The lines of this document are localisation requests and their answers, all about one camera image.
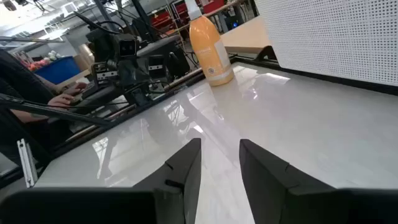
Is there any beige cardboard roll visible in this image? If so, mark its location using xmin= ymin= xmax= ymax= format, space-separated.
xmin=77 ymin=43 xmax=96 ymax=71

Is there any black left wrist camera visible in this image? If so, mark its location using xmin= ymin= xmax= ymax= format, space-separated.
xmin=117 ymin=33 xmax=139 ymax=58

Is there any red storage bin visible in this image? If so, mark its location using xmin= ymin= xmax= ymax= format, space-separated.
xmin=150 ymin=11 xmax=175 ymax=31
xmin=202 ymin=0 xmax=225 ymax=14

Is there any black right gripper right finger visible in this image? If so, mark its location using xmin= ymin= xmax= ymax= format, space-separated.
xmin=239 ymin=139 xmax=398 ymax=224

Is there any white perforated laundry basket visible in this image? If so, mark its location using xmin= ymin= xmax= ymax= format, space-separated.
xmin=254 ymin=0 xmax=398 ymax=96

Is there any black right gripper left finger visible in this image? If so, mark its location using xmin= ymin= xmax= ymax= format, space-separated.
xmin=0 ymin=138 xmax=202 ymax=224

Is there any orange spray bottle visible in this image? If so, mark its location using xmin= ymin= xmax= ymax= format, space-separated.
xmin=184 ymin=0 xmax=236 ymax=87

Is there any blue plastic bin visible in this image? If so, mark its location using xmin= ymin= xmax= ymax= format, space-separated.
xmin=33 ymin=55 xmax=82 ymax=85

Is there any light wooden desk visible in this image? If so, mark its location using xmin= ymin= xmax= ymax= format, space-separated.
xmin=220 ymin=15 xmax=272 ymax=54

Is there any person's hand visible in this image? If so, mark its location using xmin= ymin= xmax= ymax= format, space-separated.
xmin=63 ymin=82 xmax=88 ymax=96
xmin=48 ymin=93 xmax=76 ymax=108

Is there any person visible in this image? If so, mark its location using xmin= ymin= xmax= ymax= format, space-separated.
xmin=0 ymin=49 xmax=90 ymax=125

